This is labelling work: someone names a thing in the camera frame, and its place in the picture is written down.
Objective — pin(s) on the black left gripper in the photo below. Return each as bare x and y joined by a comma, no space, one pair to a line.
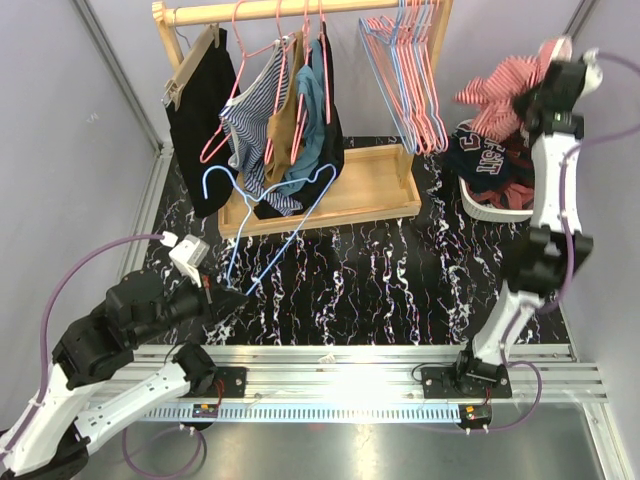
224,302

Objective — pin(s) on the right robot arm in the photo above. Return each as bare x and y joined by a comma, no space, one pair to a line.
554,247

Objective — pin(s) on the brown tank top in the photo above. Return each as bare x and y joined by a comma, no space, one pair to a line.
281,126

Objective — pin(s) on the black skirt on rack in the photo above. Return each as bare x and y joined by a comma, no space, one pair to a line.
194,129

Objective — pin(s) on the wooden clothes rack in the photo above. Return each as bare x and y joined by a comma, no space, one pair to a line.
376,183

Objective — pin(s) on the wooden clip hanger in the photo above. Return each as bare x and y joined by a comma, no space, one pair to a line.
176,84

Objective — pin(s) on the white perforated plastic basket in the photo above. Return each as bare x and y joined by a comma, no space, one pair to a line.
496,175

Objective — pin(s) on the maroon tank top grey trim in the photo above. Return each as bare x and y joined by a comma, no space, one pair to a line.
512,197

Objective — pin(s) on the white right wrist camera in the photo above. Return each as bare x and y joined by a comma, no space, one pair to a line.
593,74

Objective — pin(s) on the navy tank top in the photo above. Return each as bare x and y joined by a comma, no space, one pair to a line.
487,165

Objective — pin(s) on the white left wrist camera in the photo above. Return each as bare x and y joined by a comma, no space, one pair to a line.
186,255

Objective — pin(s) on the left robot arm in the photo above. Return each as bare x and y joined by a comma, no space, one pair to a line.
59,431

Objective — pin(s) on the black marble pattern mat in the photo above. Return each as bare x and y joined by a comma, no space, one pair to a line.
431,279

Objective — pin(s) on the bundle of empty pink hangers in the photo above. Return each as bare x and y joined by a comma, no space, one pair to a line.
397,48

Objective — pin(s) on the blue white striped tank top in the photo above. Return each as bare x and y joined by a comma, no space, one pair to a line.
245,119

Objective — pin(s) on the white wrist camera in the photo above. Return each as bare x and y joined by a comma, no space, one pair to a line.
593,74
186,255

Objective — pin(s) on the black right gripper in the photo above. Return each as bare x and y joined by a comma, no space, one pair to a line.
520,102

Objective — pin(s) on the teal tank top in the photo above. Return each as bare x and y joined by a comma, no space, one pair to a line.
310,82

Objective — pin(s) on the red white striped tank top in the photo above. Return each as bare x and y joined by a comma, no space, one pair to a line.
515,75

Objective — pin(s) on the pink hanger black garment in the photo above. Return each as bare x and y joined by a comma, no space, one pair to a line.
322,37

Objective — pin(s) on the aluminium mounting rail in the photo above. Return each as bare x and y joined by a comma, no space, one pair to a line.
379,384

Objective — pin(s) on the pink hanger brown top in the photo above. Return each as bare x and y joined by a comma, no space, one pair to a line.
286,50

